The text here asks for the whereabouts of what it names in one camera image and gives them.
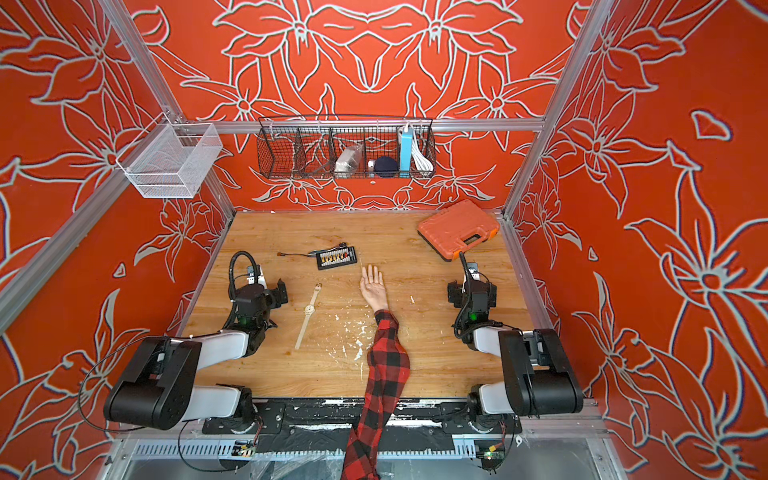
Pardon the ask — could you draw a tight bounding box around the beige strap wristwatch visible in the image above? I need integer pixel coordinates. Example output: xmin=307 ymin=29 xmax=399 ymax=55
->
xmin=294 ymin=282 xmax=322 ymax=350

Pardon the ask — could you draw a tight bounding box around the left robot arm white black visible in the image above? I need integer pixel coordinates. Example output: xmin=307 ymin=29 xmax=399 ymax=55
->
xmin=103 ymin=251 xmax=288 ymax=432

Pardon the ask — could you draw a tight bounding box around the red black plaid sleeve forearm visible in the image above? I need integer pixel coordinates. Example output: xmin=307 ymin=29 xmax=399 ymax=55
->
xmin=341 ymin=310 xmax=410 ymax=479

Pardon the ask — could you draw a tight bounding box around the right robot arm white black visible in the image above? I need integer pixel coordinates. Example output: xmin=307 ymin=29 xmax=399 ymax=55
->
xmin=447 ymin=253 xmax=584 ymax=420

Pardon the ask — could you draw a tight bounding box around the orange plastic tool case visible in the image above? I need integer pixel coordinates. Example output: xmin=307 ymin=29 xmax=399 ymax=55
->
xmin=417 ymin=200 xmax=500 ymax=261

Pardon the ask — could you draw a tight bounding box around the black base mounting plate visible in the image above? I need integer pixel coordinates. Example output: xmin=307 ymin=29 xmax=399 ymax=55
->
xmin=202 ymin=397 xmax=522 ymax=435

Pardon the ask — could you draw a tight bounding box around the light blue box in basket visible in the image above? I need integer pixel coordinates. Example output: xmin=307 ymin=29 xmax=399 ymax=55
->
xmin=398 ymin=123 xmax=413 ymax=178

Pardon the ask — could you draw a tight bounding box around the dark blue round object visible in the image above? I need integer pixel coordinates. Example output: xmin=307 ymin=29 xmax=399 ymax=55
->
xmin=373 ymin=156 xmax=399 ymax=178

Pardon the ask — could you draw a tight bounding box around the grey white packet in basket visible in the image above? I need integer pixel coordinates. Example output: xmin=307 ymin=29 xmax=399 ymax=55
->
xmin=334 ymin=144 xmax=364 ymax=179

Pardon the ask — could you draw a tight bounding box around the white cable bundle in basket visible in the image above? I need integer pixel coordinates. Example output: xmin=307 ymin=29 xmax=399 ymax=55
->
xmin=411 ymin=142 xmax=435 ymax=175

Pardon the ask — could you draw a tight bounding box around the clear plastic wall bin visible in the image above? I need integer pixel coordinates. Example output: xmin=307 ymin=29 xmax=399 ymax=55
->
xmin=118 ymin=123 xmax=222 ymax=199

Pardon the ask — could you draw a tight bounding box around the black wire mesh basket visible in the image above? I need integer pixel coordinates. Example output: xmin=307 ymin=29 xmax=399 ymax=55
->
xmin=257 ymin=115 xmax=437 ymax=180

